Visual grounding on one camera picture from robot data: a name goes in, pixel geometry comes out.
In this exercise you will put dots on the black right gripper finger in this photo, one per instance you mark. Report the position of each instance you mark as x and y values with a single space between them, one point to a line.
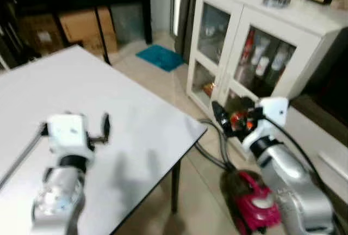
219 115

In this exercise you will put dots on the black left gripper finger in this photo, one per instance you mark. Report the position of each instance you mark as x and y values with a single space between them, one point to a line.
44 130
106 125

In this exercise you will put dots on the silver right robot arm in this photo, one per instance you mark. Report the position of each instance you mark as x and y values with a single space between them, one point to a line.
291 183

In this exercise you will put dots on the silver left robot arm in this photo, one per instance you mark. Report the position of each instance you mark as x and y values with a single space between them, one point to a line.
57 194

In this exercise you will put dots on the white bottle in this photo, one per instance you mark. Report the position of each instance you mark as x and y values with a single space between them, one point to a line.
263 60
279 61

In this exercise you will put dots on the red bottle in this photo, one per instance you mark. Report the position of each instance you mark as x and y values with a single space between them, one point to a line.
248 47

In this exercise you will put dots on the red vacuum cleaner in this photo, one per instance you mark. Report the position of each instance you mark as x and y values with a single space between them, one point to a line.
255 202

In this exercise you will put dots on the low white sideboard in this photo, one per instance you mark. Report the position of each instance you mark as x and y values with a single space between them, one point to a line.
321 148

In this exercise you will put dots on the blue floor mat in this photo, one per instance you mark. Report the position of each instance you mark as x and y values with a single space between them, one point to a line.
159 57

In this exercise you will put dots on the black table leg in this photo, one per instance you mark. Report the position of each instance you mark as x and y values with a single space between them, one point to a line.
175 189

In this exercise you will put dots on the black television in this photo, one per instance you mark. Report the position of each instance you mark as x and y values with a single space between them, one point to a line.
329 88

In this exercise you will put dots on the white glass-door cabinet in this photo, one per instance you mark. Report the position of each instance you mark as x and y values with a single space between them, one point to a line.
261 28

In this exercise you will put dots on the dark brown cardboard box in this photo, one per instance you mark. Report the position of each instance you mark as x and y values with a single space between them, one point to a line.
41 33

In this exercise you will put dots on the light brown cardboard box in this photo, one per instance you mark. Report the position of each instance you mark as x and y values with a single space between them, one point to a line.
84 28

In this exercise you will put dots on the grey translucent storage bin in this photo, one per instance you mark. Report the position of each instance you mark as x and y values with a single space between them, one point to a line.
128 24

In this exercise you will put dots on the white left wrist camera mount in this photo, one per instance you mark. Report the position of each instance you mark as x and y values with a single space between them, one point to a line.
68 131

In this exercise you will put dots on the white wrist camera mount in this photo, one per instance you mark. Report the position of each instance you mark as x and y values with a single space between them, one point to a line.
272 116
68 131

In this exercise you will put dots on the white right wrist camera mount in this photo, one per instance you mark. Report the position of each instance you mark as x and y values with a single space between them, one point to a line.
272 116

